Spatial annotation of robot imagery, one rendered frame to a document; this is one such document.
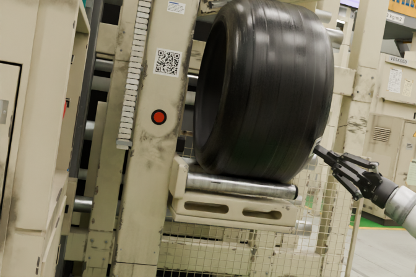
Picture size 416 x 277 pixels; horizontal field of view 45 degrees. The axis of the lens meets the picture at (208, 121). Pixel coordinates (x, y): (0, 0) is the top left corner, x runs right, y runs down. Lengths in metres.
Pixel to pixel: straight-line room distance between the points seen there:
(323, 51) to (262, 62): 0.19
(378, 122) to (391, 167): 0.57
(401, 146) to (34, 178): 5.45
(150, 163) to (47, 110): 0.73
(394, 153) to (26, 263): 5.43
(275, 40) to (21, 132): 0.78
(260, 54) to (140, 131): 0.41
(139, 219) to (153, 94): 0.37
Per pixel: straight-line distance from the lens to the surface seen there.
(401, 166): 6.09
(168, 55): 1.47
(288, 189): 1.51
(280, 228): 1.51
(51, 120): 0.79
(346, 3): 5.74
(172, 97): 1.47
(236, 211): 1.45
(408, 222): 1.36
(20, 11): 0.80
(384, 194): 1.36
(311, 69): 1.37
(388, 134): 6.12
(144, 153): 1.48
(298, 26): 1.43
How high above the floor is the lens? 1.15
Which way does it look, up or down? 3 degrees down
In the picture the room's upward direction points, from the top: 9 degrees clockwise
